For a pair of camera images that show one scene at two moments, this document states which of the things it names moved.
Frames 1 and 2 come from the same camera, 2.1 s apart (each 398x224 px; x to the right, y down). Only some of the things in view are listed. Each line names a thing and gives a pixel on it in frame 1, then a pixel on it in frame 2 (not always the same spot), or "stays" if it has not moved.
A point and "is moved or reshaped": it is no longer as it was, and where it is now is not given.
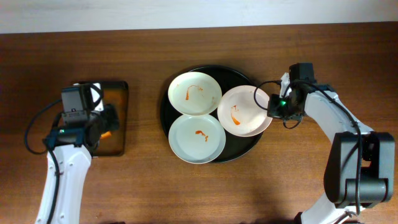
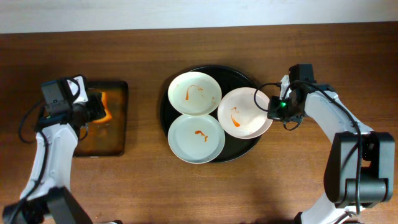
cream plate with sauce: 194,93 stays
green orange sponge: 106,135 is moved or reshaped
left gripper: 111,117 → 94,108
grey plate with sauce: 196,139 stays
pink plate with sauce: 239,113 stays
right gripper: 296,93 stays
